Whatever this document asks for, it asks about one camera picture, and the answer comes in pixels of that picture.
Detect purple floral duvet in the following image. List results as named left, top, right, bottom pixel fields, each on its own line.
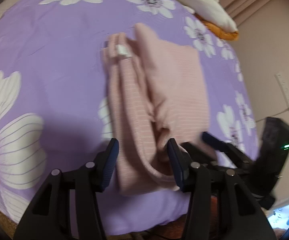
left=0, top=0, right=258, bottom=222

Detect pink striped knit garment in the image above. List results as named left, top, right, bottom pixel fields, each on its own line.
left=103, top=23, right=216, bottom=196

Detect white power strip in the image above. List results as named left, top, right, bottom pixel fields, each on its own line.
left=275, top=72, right=289, bottom=111

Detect white plush goose toy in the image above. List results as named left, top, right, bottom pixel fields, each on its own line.
left=177, top=0, right=239, bottom=41

